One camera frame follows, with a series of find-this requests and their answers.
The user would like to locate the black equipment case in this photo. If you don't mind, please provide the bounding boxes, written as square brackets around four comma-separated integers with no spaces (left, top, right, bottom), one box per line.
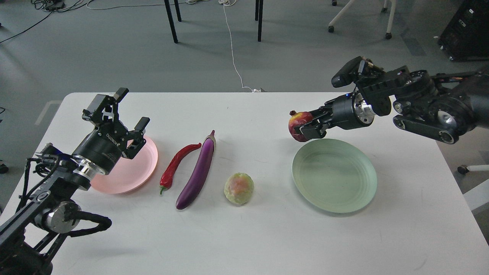
[438,0,489,61]

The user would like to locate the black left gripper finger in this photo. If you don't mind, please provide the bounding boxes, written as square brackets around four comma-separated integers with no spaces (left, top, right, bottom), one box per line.
[122,117,150,159]
[82,87,129,132]

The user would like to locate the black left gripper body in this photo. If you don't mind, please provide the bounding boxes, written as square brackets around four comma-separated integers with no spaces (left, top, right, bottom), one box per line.
[72,129,127,175]

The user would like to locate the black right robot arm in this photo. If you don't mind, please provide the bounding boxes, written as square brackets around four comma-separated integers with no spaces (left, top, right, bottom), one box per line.
[288,56,489,144]

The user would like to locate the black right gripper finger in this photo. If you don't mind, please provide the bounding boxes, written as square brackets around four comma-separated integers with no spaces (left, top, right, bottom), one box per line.
[299,123,332,142]
[306,107,334,122]

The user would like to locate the red chili pepper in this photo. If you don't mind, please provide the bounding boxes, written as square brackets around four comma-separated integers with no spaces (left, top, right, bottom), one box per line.
[159,143,202,195]

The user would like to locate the pink plate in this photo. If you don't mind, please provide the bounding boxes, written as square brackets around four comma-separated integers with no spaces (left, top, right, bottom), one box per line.
[91,135,159,194]

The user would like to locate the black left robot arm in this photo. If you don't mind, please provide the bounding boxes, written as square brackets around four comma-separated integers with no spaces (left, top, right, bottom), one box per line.
[0,88,150,275]

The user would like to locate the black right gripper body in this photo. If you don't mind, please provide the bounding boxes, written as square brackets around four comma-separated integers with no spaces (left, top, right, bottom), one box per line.
[325,94,376,130]

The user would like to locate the black table legs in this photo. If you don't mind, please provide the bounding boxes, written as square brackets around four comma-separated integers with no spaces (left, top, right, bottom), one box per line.
[164,0,264,44]

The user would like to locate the white office chair base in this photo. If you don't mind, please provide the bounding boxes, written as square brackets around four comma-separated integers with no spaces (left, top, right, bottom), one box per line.
[328,0,397,40]

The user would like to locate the purple eggplant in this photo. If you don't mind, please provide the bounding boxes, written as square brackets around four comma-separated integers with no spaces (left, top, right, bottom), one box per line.
[176,130,215,210]

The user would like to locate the black cables on floor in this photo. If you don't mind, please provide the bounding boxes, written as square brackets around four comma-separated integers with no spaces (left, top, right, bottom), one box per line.
[0,0,96,45]

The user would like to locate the red pomegranate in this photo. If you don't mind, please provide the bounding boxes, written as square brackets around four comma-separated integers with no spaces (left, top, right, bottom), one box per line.
[288,110,313,142]

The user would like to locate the green pink peach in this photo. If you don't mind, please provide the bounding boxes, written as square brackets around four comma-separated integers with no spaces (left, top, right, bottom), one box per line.
[223,173,254,205]

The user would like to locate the green plate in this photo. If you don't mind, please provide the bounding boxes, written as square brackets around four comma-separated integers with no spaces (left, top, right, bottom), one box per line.
[291,139,378,214]

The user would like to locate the white cable on floor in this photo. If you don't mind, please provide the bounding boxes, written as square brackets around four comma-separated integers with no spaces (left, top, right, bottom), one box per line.
[219,0,261,93]

